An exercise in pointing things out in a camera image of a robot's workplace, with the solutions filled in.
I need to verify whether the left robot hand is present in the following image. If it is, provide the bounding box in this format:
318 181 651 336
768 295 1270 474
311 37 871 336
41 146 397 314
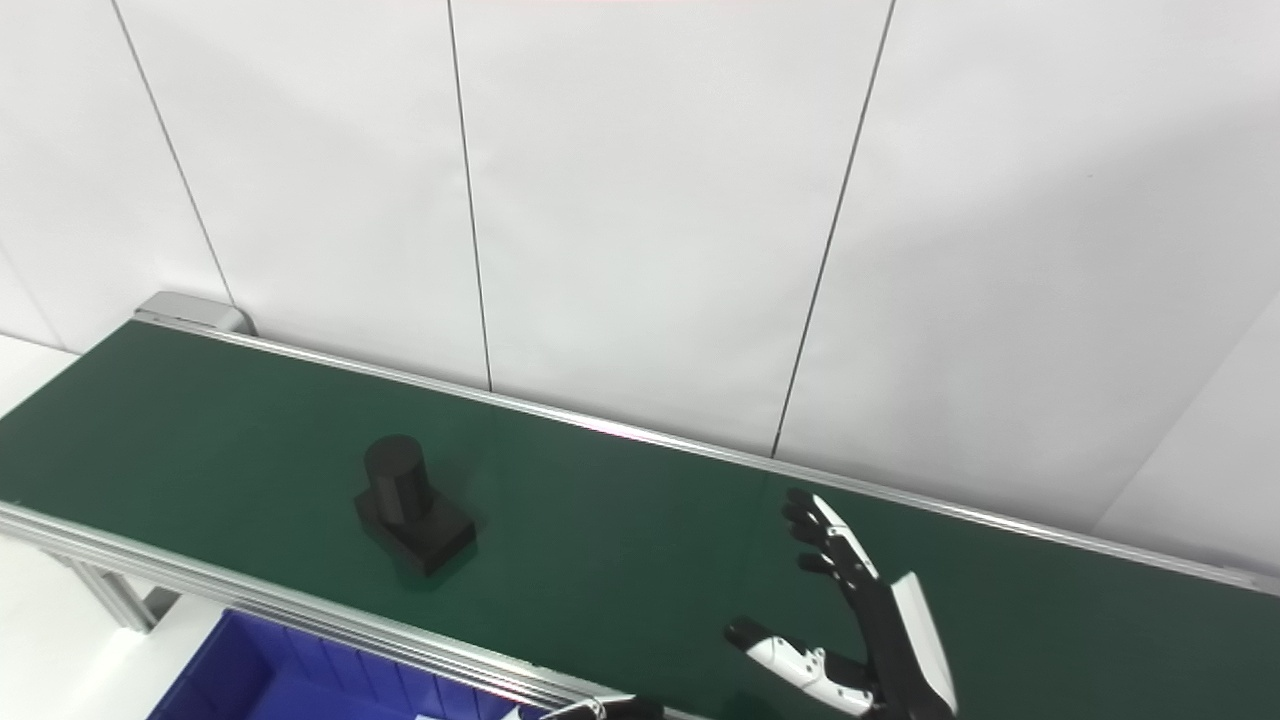
540 693 663 720

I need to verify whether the green conveyor belt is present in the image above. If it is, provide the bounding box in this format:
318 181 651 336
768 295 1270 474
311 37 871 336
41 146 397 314
0 320 1280 720
0 291 1280 720

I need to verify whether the blue plastic bin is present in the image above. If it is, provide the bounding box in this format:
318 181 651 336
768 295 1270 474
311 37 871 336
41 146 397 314
147 607 549 720

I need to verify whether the black cylinder block part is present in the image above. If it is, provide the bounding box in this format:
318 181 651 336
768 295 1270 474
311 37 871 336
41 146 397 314
354 434 479 579

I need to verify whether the aluminium conveyor leg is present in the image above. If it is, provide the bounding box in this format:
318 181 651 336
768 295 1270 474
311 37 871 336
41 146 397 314
58 553 183 634

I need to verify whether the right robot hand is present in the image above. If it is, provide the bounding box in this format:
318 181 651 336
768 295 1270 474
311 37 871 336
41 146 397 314
724 487 960 720

